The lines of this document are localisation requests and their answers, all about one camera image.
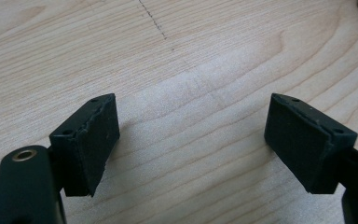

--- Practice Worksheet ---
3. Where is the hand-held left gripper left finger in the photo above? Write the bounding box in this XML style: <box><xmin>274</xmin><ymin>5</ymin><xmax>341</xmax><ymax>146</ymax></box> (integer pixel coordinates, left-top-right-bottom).
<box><xmin>48</xmin><ymin>92</ymin><xmax>121</xmax><ymax>198</ymax></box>

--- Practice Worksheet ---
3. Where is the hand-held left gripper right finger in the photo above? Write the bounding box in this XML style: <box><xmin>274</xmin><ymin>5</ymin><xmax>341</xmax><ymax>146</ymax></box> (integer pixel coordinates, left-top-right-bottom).
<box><xmin>263</xmin><ymin>92</ymin><xmax>358</xmax><ymax>195</ymax></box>

